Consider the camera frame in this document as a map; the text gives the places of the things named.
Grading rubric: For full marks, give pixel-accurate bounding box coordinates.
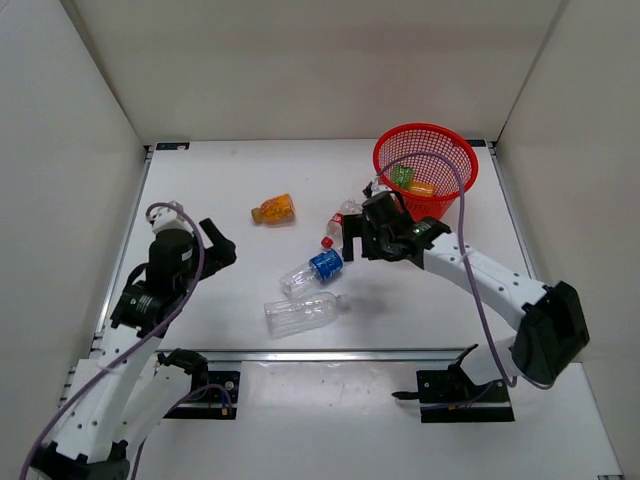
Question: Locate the red label clear bottle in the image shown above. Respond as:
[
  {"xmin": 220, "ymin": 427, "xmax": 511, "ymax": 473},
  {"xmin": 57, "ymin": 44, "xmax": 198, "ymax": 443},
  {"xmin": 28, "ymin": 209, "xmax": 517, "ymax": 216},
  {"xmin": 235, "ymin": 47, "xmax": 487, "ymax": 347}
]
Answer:
[{"xmin": 320, "ymin": 199, "xmax": 362, "ymax": 251}]

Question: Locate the blue label clear bottle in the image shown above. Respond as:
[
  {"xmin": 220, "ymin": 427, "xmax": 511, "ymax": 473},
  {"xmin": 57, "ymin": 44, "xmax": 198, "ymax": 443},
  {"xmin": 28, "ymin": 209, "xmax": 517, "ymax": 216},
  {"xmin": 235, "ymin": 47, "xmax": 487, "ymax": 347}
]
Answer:
[{"xmin": 279, "ymin": 249, "xmax": 344, "ymax": 298}]

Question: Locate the orange bottle with orange cap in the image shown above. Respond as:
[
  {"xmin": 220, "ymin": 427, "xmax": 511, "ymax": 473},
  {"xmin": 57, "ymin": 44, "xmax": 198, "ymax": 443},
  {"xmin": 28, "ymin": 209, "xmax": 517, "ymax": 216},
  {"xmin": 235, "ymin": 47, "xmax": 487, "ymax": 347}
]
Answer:
[{"xmin": 408, "ymin": 182, "xmax": 436, "ymax": 197}]

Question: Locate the green plastic bottle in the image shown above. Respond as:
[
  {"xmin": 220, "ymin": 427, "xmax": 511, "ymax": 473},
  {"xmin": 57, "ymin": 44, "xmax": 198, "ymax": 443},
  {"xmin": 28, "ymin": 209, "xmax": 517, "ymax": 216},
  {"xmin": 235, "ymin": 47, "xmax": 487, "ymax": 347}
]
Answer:
[{"xmin": 390, "ymin": 163, "xmax": 415, "ymax": 190}]

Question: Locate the orange juice bottle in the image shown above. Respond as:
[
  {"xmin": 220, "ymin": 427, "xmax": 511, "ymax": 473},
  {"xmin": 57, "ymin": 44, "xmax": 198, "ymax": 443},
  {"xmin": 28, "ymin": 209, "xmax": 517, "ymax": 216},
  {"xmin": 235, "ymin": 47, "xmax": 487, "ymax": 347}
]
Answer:
[{"xmin": 251, "ymin": 193, "xmax": 295, "ymax": 225}]

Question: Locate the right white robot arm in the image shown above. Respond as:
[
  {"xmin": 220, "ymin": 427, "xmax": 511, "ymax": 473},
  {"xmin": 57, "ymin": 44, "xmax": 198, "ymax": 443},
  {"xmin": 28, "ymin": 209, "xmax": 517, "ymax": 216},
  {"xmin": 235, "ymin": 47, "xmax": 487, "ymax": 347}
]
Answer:
[{"xmin": 342, "ymin": 192, "xmax": 590, "ymax": 400}]

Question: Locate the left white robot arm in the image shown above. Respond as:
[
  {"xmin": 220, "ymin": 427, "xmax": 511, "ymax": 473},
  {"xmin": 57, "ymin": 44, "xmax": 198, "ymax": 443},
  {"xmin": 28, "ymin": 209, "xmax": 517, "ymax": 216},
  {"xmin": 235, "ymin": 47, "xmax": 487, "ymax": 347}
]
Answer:
[{"xmin": 20, "ymin": 213, "xmax": 236, "ymax": 479}]

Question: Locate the red plastic mesh basket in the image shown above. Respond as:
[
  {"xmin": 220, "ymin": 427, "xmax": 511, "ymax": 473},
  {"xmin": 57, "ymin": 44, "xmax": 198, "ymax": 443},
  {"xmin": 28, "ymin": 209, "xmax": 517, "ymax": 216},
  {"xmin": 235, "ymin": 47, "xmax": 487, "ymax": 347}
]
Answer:
[{"xmin": 373, "ymin": 123, "xmax": 479, "ymax": 220}]

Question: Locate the clear unlabelled plastic bottle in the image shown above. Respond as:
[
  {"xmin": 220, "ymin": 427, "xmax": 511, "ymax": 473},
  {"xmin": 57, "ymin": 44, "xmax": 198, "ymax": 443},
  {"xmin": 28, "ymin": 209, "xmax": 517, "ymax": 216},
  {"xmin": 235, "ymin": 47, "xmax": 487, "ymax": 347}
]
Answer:
[{"xmin": 264, "ymin": 292, "xmax": 351, "ymax": 338}]

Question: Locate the blue table label sticker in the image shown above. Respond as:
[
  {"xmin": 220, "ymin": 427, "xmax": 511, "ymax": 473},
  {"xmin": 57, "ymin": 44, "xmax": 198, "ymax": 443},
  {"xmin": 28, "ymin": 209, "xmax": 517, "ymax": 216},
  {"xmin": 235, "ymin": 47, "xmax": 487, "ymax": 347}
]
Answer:
[{"xmin": 155, "ymin": 142, "xmax": 190, "ymax": 151}]

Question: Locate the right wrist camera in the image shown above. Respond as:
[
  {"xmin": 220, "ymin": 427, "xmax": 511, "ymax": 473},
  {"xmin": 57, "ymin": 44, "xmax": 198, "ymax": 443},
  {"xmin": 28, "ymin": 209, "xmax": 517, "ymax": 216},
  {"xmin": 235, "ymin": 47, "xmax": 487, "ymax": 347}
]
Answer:
[{"xmin": 363, "ymin": 180, "xmax": 390, "ymax": 199}]

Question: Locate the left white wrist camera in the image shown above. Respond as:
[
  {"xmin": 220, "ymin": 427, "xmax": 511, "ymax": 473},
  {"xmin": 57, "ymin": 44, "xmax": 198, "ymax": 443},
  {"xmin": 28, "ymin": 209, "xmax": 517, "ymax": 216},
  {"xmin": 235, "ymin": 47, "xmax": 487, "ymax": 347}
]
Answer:
[{"xmin": 146, "ymin": 201, "xmax": 189, "ymax": 234}]

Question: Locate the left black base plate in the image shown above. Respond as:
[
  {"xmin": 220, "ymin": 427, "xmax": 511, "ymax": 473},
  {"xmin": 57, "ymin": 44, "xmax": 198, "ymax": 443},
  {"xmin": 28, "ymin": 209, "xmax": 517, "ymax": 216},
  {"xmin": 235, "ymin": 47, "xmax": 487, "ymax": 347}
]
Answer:
[{"xmin": 164, "ymin": 362, "xmax": 241, "ymax": 421}]

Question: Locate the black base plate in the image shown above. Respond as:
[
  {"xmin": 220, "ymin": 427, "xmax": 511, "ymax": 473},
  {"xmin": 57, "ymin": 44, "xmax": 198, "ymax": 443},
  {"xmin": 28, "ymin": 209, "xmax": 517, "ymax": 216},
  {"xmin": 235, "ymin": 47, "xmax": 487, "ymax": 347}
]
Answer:
[
  {"xmin": 164, "ymin": 362, "xmax": 241, "ymax": 421},
  {"xmin": 416, "ymin": 370, "xmax": 515, "ymax": 424}
]

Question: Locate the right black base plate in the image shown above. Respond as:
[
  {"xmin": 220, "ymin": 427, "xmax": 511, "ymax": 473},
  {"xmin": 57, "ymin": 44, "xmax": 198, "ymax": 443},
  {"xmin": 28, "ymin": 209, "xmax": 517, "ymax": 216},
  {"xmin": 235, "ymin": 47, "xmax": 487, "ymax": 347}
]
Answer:
[{"xmin": 416, "ymin": 370, "xmax": 515, "ymax": 424}]

